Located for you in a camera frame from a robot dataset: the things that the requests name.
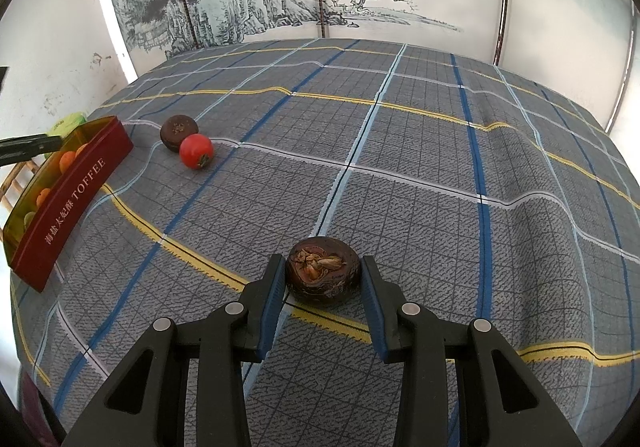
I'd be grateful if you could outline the light wooden chair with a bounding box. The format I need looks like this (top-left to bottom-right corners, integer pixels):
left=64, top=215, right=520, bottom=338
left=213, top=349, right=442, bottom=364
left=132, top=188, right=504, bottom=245
left=0, top=160, right=38, bottom=213

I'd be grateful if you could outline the green tissue pack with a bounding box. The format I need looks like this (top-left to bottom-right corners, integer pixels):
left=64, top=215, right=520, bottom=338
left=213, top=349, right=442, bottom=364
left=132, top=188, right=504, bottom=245
left=46, top=112, right=88, bottom=138

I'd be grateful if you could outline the dark brown mangosteen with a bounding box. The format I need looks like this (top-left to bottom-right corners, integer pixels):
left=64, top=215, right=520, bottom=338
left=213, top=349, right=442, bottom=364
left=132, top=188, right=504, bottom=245
left=160, top=115, right=199, bottom=150
left=286, top=237, right=362, bottom=308

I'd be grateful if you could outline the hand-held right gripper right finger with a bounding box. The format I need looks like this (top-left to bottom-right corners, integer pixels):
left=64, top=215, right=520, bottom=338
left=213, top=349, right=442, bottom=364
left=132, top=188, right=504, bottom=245
left=361, top=255, right=583, bottom=447

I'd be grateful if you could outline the grey plaid cloth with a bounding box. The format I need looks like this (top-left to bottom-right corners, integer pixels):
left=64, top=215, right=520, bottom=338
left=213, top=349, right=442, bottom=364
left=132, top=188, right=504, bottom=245
left=10, top=40, right=640, bottom=447

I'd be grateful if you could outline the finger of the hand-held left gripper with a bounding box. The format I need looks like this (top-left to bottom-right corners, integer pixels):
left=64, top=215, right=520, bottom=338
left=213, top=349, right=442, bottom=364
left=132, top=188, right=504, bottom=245
left=0, top=134, right=63, bottom=167

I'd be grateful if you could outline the red and gold tin box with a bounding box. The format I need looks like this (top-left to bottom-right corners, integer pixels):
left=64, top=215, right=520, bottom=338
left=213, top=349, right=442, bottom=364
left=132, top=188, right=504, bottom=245
left=2, top=116, right=135, bottom=293

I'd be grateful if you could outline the red cherry tomato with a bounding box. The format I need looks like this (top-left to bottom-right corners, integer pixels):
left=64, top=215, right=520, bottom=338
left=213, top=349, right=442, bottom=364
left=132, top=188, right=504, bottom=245
left=179, top=134, right=215, bottom=171

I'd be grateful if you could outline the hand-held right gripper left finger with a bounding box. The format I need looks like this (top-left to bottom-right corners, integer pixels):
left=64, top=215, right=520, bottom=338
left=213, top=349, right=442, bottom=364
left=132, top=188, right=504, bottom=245
left=60, top=253, right=286, bottom=447

